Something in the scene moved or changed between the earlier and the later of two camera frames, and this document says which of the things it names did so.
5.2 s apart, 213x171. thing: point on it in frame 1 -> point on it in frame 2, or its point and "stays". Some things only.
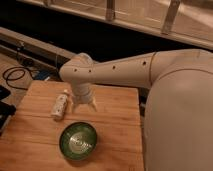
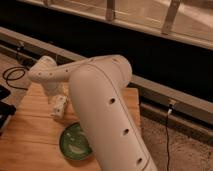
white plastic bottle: x=60 y=105 stays
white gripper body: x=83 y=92 -> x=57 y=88
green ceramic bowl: x=78 y=141 stays
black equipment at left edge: x=6 y=110 stays
